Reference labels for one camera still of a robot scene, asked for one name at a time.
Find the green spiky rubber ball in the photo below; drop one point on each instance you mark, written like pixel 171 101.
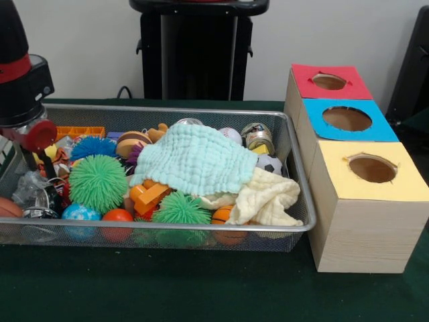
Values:
pixel 181 209
pixel 98 184

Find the cream cloth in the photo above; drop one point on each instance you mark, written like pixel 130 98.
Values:
pixel 268 201

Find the orange striped tiger plush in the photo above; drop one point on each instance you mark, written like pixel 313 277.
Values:
pixel 62 159

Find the black and white soccer ball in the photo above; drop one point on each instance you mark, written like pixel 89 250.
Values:
pixel 271 165

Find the orange toy building block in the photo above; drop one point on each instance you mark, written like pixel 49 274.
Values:
pixel 151 198
pixel 83 131

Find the dark green tablecloth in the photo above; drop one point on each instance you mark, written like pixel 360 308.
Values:
pixel 201 288
pixel 420 122

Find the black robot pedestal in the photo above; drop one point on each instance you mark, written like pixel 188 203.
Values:
pixel 201 50

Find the mint green cloth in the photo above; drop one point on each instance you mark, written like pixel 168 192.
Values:
pixel 197 161

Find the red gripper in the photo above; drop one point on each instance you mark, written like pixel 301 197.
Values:
pixel 40 135

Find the silver mesh bin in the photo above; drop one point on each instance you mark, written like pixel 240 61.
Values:
pixel 261 243

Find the wooden box with three holes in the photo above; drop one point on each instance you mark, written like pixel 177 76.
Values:
pixel 368 234

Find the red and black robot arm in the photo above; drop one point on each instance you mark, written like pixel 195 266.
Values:
pixel 20 84

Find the white toy baseball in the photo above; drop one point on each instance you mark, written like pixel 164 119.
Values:
pixel 232 135

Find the yellow ball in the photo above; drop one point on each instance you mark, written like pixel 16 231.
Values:
pixel 52 151

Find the black can with silver top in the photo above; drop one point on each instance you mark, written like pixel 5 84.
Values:
pixel 52 200

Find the blue spiky rubber ball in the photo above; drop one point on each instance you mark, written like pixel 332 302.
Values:
pixel 94 147

